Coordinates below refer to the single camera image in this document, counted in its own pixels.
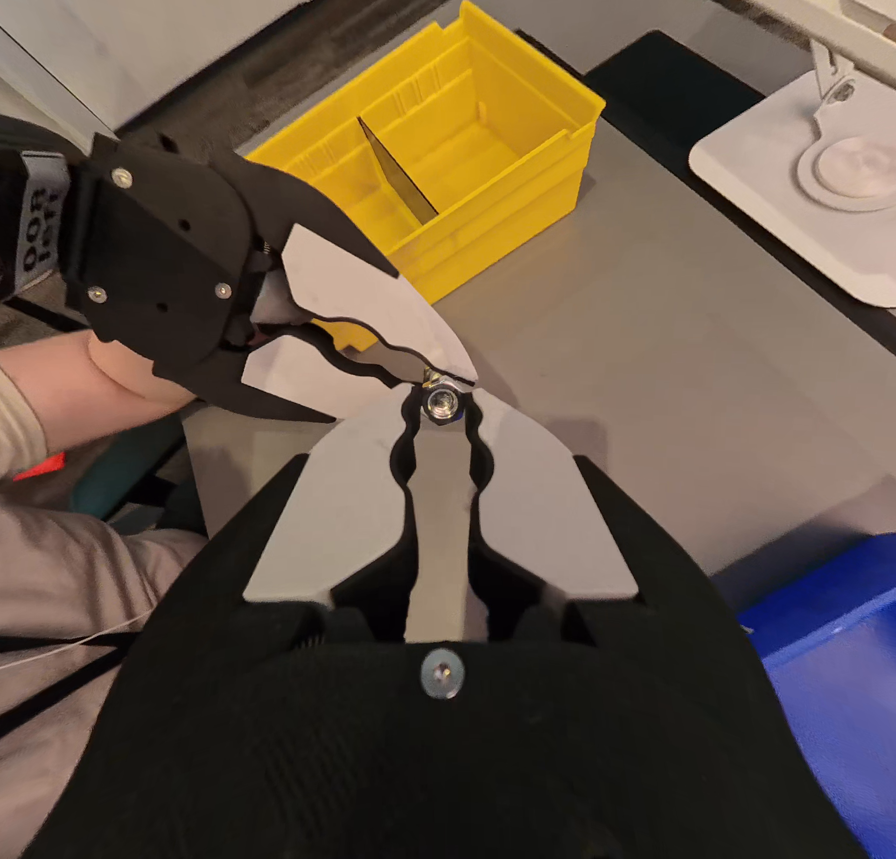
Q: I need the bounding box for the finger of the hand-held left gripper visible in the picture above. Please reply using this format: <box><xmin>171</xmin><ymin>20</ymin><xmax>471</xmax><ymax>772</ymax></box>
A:
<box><xmin>241</xmin><ymin>321</ymin><xmax>414</xmax><ymax>420</ymax></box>
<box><xmin>253</xmin><ymin>223</ymin><xmax>480</xmax><ymax>387</ymax></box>

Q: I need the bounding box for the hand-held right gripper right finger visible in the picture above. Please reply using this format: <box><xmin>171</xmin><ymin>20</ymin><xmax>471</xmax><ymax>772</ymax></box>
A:
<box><xmin>463</xmin><ymin>386</ymin><xmax>639</xmax><ymax>604</ymax></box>

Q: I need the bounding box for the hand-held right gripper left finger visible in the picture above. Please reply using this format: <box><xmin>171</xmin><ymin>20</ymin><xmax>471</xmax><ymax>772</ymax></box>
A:
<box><xmin>243</xmin><ymin>383</ymin><xmax>422</xmax><ymax>608</ymax></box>

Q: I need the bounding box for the steel bolt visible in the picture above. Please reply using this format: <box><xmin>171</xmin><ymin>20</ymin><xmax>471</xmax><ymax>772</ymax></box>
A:
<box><xmin>419</xmin><ymin>380</ymin><xmax>466</xmax><ymax>427</ymax></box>

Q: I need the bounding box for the yellow plastic bin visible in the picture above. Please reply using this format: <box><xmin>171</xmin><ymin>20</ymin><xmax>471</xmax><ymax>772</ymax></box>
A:
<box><xmin>245</xmin><ymin>1</ymin><xmax>606</xmax><ymax>353</ymax></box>

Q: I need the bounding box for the blue plastic bin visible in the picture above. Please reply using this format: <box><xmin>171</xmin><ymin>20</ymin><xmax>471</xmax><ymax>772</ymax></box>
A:
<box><xmin>735</xmin><ymin>533</ymin><xmax>896</xmax><ymax>859</ymax></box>

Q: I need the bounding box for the person's left forearm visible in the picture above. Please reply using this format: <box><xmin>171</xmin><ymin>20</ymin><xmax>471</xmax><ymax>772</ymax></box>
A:
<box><xmin>0</xmin><ymin>328</ymin><xmax>200</xmax><ymax>457</ymax></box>

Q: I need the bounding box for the teal chair seat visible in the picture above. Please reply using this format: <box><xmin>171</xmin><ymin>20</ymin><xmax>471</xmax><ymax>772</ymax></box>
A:
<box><xmin>70</xmin><ymin>414</ymin><xmax>207</xmax><ymax>534</ymax></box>

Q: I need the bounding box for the person's beige shirt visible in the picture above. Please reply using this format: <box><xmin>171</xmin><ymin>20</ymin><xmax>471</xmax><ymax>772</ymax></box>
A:
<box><xmin>0</xmin><ymin>365</ymin><xmax>211</xmax><ymax>859</ymax></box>

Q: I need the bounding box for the thin white cable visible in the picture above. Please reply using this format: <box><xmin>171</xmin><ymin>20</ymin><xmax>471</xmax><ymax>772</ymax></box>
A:
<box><xmin>0</xmin><ymin>610</ymin><xmax>155</xmax><ymax>671</ymax></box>

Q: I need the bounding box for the black strap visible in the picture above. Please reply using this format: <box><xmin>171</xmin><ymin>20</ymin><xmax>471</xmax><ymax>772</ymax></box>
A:
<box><xmin>0</xmin><ymin>631</ymin><xmax>141</xmax><ymax>737</ymax></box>

